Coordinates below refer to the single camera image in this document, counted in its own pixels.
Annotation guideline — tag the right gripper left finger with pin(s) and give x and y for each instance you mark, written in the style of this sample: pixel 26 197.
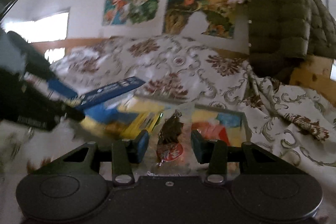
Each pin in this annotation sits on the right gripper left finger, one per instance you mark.
pixel 124 154

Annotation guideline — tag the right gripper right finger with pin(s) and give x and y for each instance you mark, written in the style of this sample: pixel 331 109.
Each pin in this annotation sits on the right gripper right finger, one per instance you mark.
pixel 213 153

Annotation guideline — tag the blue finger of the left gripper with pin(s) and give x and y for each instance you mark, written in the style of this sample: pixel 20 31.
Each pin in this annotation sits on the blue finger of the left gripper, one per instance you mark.
pixel 61 88

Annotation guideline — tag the orange candy bag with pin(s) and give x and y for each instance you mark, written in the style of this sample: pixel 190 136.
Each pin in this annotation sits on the orange candy bag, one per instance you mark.
pixel 211 131

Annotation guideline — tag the navy blue snack bar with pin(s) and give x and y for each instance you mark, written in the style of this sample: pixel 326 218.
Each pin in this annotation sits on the navy blue snack bar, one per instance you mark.
pixel 106 93

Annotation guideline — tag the clear dark snack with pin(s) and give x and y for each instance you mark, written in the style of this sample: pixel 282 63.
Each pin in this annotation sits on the clear dark snack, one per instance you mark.
pixel 169 148

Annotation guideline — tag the yellow snack bar packet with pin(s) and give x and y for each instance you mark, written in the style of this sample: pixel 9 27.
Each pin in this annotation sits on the yellow snack bar packet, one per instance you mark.
pixel 144 121

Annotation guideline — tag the gold foil snack wrapper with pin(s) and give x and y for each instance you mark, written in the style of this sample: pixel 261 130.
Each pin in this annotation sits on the gold foil snack wrapper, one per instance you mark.
pixel 115 129

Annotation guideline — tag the grey tray box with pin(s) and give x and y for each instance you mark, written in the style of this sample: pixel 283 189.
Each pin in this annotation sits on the grey tray box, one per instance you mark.
pixel 235 122

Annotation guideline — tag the floral patterned bedspread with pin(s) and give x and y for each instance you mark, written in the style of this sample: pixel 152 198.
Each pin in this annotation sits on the floral patterned bedspread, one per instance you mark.
pixel 292 122

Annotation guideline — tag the anime children painting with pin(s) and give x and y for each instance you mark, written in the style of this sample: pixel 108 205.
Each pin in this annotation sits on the anime children painting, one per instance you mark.
pixel 122 12

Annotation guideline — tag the yellow brown abstract painting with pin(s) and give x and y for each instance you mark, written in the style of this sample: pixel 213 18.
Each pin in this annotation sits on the yellow brown abstract painting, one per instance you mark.
pixel 200 17

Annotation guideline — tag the olive quilted down jacket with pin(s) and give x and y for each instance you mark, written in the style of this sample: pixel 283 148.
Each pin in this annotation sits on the olive quilted down jacket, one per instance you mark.
pixel 282 33

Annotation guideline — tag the window with frame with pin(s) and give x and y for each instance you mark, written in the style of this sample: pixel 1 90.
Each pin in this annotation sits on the window with frame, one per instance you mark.
pixel 49 28

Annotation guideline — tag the wooden bed rail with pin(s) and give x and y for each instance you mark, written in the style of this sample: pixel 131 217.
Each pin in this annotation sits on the wooden bed rail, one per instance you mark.
pixel 314 73

